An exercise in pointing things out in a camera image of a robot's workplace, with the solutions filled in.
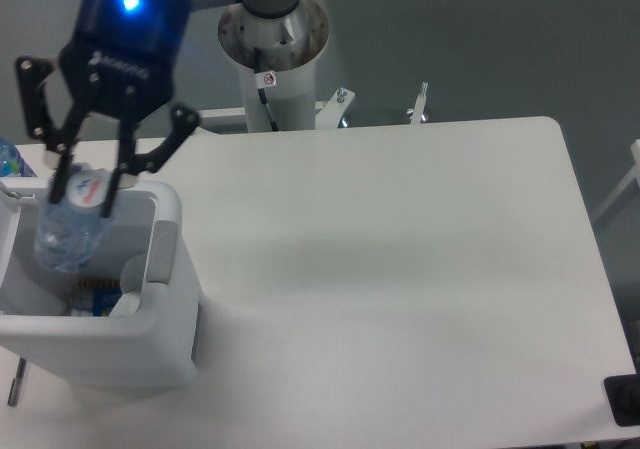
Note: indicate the blue bottle at edge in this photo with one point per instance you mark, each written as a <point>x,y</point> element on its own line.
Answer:
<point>12,162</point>

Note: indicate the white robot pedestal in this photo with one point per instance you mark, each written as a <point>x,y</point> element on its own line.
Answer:
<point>276,63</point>

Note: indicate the white trash can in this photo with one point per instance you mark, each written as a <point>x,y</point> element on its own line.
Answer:
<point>128,318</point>

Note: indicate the clear plastic water bottle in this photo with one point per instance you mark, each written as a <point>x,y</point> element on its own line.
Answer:
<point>68,233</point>

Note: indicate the white frame at right edge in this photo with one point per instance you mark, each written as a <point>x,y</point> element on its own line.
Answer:
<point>621,195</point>

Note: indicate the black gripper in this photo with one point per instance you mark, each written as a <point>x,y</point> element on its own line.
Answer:
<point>115,45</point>

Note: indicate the clear plastic wrapper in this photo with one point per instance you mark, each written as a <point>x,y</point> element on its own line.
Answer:
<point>131,282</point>

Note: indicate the dark metal tool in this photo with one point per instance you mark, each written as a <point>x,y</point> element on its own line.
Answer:
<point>16,385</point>

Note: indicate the black object at table corner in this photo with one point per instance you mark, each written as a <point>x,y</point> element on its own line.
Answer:
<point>623,396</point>

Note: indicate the blue trash inside can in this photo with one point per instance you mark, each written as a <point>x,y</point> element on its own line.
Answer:
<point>93,298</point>

